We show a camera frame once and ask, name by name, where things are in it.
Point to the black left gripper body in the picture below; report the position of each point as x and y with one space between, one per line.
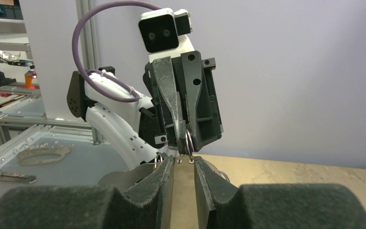
156 124

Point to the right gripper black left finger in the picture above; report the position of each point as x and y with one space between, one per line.
87 207

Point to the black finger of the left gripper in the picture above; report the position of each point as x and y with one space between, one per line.
202 109
164 75

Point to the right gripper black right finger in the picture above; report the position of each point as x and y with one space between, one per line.
221 205

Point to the silver split keyring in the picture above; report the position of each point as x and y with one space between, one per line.
189 146

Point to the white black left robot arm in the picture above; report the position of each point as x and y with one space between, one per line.
117 121

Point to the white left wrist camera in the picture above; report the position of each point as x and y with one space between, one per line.
165 32

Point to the aluminium frame upright post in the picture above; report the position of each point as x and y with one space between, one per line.
88 36

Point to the flat metal bracket on bench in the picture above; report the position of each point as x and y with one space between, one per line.
18 178

